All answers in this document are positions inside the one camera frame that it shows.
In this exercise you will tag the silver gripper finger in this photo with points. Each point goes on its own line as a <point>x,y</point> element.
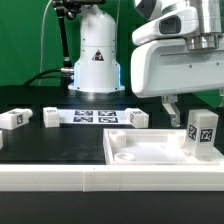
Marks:
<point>169,103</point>

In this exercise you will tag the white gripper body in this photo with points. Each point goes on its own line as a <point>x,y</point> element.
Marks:
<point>172,57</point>

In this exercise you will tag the white square table top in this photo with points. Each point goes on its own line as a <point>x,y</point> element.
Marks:
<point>152,147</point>

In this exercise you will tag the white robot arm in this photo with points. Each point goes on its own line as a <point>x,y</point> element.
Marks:
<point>97,71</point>

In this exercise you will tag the white marker base sheet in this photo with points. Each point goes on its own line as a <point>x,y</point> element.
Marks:
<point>98,117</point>

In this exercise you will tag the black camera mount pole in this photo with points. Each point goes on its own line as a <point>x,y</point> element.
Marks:
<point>69,9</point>

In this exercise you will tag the white front fence wall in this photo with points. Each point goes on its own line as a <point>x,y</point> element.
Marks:
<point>90,178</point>

